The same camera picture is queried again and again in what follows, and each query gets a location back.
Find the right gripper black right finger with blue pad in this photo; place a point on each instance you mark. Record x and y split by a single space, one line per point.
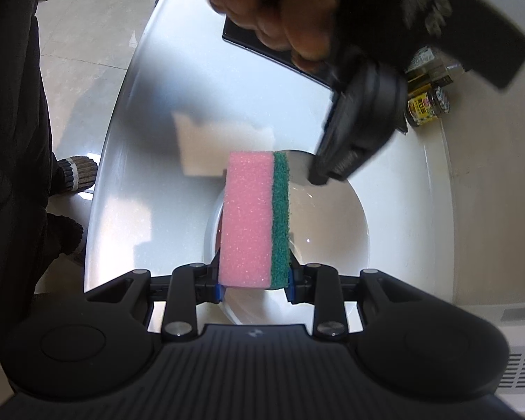
320 286

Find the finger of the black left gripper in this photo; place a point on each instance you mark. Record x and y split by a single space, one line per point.
336 159

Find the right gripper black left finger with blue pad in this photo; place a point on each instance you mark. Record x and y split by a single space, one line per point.
189 286

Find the white ceramic bowl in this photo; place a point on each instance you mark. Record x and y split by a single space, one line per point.
327 225

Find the pink and green sponge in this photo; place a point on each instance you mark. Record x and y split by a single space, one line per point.
254 244

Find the person's left hand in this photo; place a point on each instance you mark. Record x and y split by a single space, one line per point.
302 27

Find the dark sauce bottle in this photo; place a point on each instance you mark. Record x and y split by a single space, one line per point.
431 67

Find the yellow label sauce jar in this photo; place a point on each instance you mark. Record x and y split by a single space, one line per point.
431 104

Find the black glass gas stove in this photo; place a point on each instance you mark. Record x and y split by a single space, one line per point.
247 40

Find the grey striped slipper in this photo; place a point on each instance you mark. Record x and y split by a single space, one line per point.
73 174

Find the dark trouser leg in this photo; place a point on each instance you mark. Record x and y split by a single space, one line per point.
30 238

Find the grey ventilation grille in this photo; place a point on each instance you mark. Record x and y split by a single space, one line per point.
512 325

